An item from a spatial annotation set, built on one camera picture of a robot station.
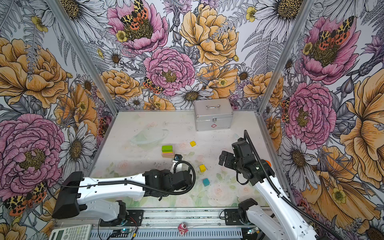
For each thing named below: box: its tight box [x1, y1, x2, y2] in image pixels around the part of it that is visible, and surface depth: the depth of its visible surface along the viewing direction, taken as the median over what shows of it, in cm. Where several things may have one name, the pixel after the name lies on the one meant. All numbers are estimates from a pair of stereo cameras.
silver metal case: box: [193, 98, 234, 132], surface depth 106 cm
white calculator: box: [49, 224, 93, 240], surface depth 70 cm
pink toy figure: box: [178, 222, 189, 236], surface depth 69 cm
